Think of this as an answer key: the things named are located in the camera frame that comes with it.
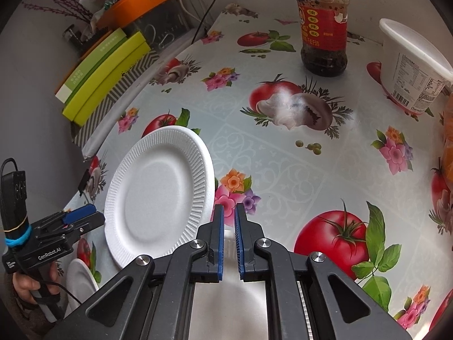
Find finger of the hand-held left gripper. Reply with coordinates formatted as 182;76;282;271
70;212;107;235
62;203;99;225

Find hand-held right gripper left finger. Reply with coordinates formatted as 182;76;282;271
46;203;225;340

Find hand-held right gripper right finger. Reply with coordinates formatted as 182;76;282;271
234;203;413;340

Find white foam plate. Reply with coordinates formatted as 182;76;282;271
104;125;216;270
66;258;100;310

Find person's left hand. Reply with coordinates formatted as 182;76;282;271
12;265;61;305

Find printed vinyl tablecloth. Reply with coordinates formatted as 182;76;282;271
60;2;453;340

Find grey striped box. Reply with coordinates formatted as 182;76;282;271
70;50;161;148

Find lime green box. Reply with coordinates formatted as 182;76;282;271
62;31;151;127

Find green and white box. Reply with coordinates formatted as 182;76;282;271
55;28;127;105

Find small dark bottles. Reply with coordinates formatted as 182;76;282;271
63;24;90;49

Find clear plastic box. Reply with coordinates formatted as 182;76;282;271
124;0;195;54

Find dried purple branches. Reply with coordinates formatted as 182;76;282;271
22;0;95;26

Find orange plastic tray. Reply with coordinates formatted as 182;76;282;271
95;0;178;31

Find chili sauce glass jar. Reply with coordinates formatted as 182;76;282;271
288;0;350;77

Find plastic bag of oranges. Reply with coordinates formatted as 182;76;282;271
438;94;453;185

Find white paper tub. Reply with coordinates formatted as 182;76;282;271
378;18;453;116

